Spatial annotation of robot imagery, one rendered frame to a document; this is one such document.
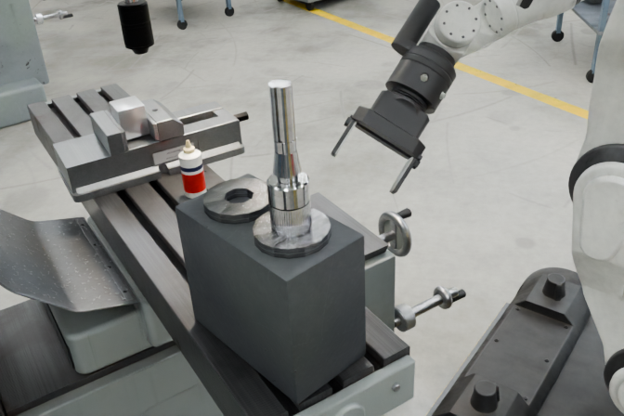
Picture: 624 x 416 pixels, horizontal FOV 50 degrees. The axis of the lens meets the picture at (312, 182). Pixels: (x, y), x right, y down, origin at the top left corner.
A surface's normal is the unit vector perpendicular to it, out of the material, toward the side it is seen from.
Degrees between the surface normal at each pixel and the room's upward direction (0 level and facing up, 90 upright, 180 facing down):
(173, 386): 90
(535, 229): 0
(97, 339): 90
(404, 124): 54
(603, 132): 90
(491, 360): 0
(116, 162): 90
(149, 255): 0
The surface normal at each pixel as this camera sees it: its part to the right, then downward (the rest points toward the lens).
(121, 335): 0.54, 0.40
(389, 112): 0.07, -0.11
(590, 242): -0.59, 0.43
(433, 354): -0.05, -0.87
